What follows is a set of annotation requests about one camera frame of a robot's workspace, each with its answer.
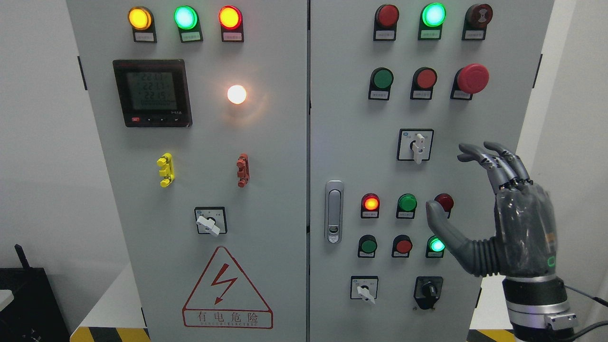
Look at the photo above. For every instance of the gray robotic hand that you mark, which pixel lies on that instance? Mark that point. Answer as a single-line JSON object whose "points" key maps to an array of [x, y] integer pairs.
{"points": [[525, 243]]}

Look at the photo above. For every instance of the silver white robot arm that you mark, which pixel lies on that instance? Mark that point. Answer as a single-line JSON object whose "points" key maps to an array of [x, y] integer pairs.
{"points": [[538, 308]]}

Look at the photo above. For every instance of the lit green indicator lower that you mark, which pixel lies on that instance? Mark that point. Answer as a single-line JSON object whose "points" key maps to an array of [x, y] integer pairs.
{"points": [[435, 247]]}

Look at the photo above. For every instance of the red push button lower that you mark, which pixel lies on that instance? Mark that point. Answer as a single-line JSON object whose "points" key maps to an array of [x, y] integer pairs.
{"points": [[401, 247]]}

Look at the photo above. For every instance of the red push button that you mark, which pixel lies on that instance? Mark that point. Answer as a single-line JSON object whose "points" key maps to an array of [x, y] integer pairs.
{"points": [[423, 82], [401, 247]]}

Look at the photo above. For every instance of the green indicator middle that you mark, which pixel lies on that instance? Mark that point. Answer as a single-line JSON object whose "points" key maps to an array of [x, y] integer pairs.
{"points": [[406, 206]]}

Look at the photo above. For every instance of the green push button lower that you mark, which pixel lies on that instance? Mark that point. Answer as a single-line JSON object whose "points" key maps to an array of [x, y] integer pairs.
{"points": [[367, 246]]}

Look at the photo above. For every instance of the green push button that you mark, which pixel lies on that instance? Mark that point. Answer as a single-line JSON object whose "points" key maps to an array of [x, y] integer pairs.
{"points": [[380, 84], [367, 246]]}

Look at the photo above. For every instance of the lit red indicator middle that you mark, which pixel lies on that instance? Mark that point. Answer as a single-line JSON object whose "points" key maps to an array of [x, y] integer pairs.
{"points": [[370, 206]]}

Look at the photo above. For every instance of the red emergency stop button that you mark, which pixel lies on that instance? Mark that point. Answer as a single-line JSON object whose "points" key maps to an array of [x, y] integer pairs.
{"points": [[468, 81]]}

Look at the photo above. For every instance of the red push button upper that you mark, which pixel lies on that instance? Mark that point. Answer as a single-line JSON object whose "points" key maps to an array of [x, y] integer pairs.
{"points": [[423, 82]]}

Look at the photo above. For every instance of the right gray cabinet door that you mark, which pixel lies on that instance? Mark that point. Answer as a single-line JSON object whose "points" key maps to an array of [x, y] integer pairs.
{"points": [[355, 140]]}

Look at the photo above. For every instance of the gray cabinet door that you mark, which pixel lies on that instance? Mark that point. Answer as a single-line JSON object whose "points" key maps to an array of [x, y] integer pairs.
{"points": [[355, 140], [266, 219]]}

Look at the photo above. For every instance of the green push button upper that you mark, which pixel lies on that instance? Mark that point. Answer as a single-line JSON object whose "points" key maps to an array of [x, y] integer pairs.
{"points": [[380, 84]]}

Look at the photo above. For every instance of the dark red buzzer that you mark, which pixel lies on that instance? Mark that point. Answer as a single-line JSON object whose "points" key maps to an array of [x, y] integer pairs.
{"points": [[476, 20]]}

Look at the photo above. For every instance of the top right green indicator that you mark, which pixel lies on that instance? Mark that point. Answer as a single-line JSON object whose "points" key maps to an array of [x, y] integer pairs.
{"points": [[431, 21]]}

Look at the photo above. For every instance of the top right red indicator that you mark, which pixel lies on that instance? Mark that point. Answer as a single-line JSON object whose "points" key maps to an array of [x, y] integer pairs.
{"points": [[385, 23]]}

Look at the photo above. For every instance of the red electrical hazard sticker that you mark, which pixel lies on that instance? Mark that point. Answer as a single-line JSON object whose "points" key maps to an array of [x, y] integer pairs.
{"points": [[224, 297]]}

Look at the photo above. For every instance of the white glowing indicator light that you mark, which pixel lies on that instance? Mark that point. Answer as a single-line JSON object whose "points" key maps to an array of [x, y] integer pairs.
{"points": [[236, 94]]}

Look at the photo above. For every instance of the left gray cabinet door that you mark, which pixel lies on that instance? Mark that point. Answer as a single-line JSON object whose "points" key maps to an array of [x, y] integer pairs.
{"points": [[266, 219]]}

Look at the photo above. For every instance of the left red indicator light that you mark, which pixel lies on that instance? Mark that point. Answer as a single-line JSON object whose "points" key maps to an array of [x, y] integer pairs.
{"points": [[231, 24]]}

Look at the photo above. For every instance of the digital power meter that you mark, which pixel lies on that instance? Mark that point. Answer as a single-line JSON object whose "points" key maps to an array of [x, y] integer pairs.
{"points": [[153, 93]]}

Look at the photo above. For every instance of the left green indicator light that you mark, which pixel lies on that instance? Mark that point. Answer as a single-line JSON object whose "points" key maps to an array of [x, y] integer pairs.
{"points": [[188, 24]]}

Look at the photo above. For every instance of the yellow indicator light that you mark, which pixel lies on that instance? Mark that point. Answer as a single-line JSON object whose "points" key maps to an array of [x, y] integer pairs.
{"points": [[142, 23]]}

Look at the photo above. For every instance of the black box with antenna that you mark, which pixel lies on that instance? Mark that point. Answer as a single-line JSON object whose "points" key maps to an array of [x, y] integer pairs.
{"points": [[33, 314]]}

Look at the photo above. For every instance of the black key selector switch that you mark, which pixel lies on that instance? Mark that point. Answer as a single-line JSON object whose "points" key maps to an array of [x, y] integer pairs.
{"points": [[427, 291]]}

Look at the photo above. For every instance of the silver door handle lock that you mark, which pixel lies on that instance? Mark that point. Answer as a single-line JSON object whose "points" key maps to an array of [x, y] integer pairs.
{"points": [[333, 210]]}

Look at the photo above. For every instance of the left door gray rotary switch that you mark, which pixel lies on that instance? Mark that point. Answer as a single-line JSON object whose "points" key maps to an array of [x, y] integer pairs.
{"points": [[211, 220]]}

